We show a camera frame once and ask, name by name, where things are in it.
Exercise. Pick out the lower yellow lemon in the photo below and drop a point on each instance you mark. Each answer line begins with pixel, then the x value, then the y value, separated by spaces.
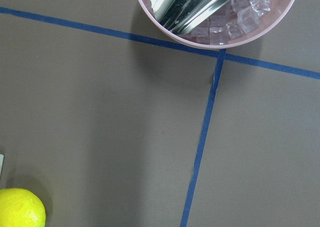
pixel 21 208

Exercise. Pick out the metal ice scoop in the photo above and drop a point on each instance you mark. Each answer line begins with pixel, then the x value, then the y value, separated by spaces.
pixel 181 16

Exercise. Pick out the pink bowl with ice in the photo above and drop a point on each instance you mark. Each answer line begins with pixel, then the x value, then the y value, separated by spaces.
pixel 279 8

